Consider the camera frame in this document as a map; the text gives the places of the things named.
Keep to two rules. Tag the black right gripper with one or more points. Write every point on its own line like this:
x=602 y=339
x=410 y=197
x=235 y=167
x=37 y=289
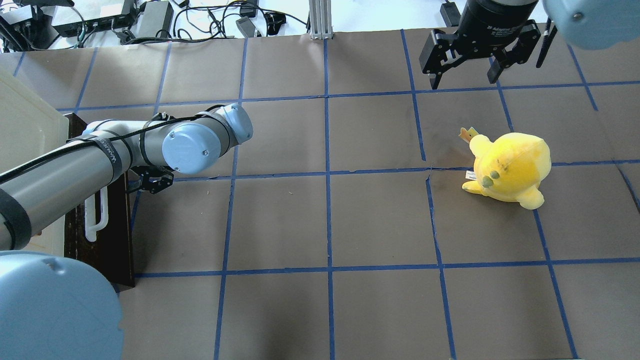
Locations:
x=492 y=21

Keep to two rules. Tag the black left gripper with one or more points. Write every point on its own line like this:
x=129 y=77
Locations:
x=156 y=183

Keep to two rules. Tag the white drawer handle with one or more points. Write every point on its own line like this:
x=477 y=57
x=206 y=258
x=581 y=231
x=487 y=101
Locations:
x=96 y=214

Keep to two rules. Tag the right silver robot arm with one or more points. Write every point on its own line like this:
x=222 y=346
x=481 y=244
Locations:
x=586 y=24

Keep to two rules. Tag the yellow plush dinosaur toy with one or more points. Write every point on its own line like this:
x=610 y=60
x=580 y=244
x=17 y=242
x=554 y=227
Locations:
x=509 y=169

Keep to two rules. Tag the aluminium frame post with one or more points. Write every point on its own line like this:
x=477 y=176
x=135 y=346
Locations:
x=320 y=20

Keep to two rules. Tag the black network switch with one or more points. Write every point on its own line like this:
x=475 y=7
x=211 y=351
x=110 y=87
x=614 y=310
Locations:
x=89 y=15

